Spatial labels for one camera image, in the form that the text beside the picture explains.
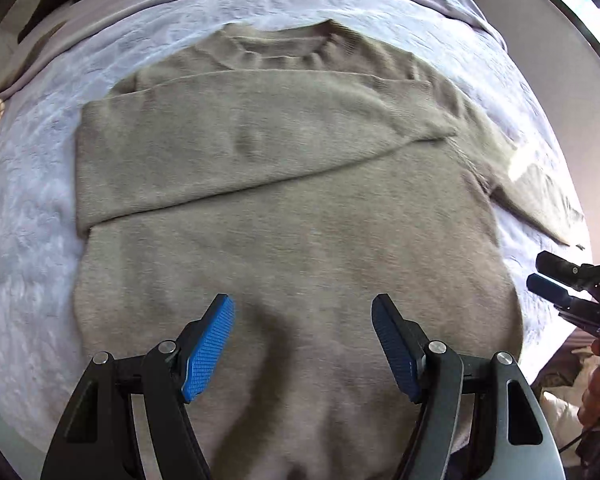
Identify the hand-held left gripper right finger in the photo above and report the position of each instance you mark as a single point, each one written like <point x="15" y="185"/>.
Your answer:
<point x="395" y="345"/>

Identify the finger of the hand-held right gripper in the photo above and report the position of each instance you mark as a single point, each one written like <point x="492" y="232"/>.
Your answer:
<point x="547" y="286"/>
<point x="555" y="262"/>

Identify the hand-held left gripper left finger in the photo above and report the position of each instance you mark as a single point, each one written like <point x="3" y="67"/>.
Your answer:
<point x="207" y="350"/>

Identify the taupe knit sweater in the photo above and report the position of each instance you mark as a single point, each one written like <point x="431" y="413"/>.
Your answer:
<point x="300" y="210"/>

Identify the person's right hand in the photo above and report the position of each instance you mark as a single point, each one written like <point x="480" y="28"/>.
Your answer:
<point x="592" y="395"/>

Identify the pale embossed plush blanket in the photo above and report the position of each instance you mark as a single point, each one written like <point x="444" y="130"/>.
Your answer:
<point x="30" y="240"/>

